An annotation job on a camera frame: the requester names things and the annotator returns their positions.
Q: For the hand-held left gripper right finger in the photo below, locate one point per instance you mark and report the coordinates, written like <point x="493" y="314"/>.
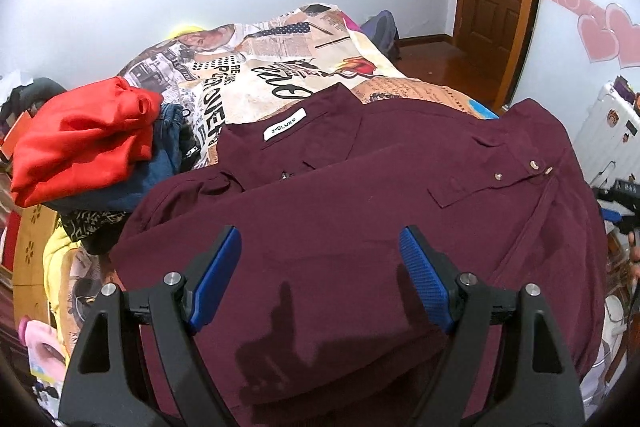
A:
<point x="422" y="272"/>

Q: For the white radiator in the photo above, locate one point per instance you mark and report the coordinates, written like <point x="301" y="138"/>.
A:
<point x="605" y="127"/>

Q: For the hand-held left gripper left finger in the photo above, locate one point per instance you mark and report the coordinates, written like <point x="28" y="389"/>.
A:
<point x="220" y="267"/>

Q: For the pink heart wall sticker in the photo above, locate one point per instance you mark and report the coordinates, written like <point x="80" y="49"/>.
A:
<point x="600" y="37"/>

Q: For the dark backpack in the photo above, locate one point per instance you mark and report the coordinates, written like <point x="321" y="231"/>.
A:
<point x="380" y="32"/>

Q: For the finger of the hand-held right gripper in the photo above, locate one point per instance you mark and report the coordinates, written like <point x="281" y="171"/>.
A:
<point x="611" y="212"/>

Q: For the blue jeans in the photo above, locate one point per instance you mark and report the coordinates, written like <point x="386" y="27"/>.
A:
<point x="160" y="157"/>

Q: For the maroon button shirt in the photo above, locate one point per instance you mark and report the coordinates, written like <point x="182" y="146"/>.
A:
<point x="350" y="187"/>

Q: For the pile of dark clothes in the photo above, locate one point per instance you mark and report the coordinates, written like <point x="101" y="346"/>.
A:
<point x="25" y="102"/>

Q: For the wooden cabinet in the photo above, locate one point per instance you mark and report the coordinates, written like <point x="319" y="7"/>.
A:
<point x="25" y="247"/>

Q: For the red garment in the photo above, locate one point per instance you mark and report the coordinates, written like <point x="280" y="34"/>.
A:
<point x="75" y="142"/>

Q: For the dark patterned cloth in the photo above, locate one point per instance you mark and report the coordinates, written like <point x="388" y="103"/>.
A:
<point x="95" y="227"/>

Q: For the printed blanket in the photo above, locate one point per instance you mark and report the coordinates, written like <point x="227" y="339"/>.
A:
<point x="240" y="82"/>

